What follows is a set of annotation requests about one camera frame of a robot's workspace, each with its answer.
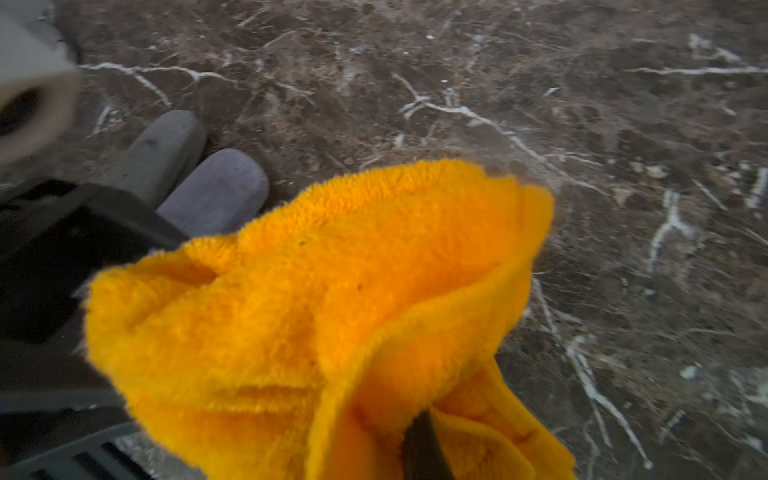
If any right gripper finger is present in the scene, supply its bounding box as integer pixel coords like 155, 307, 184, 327
401, 410, 455, 480

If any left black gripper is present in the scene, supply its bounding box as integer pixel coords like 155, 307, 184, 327
1, 179, 185, 479

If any orange microfiber cloth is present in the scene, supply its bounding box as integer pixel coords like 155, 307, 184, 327
84, 160, 575, 479

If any lavender fabric eyeglass case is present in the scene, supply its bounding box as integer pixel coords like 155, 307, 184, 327
156, 149, 270, 238

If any dark grey eyeglass case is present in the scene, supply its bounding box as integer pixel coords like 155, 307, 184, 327
107, 110, 208, 208

